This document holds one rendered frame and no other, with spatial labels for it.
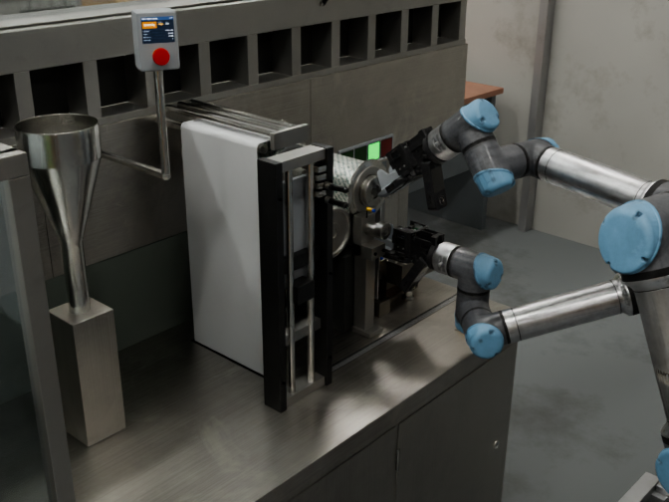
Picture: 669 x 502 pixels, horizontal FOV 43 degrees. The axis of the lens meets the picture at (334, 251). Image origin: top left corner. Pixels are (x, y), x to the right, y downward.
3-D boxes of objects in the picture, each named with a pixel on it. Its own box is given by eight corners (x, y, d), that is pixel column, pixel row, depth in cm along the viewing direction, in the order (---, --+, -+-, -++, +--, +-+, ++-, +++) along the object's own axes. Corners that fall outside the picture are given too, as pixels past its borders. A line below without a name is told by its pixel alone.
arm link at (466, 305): (458, 344, 194) (461, 300, 190) (451, 320, 205) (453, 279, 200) (493, 344, 195) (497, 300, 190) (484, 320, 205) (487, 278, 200)
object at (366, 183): (369, 173, 197) (388, 178, 203) (363, 171, 198) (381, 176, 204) (361, 205, 198) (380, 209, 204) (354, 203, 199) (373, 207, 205)
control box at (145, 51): (142, 74, 147) (137, 14, 143) (134, 67, 153) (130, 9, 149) (182, 71, 150) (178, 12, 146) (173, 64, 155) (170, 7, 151)
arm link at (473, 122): (486, 131, 172) (469, 95, 174) (449, 157, 180) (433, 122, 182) (509, 129, 177) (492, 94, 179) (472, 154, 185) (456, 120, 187)
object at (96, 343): (84, 459, 164) (47, 174, 141) (45, 430, 172) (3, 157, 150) (144, 427, 173) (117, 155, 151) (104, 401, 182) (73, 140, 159)
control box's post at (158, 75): (164, 177, 159) (156, 69, 151) (159, 175, 160) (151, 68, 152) (171, 175, 160) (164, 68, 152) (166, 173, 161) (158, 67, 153)
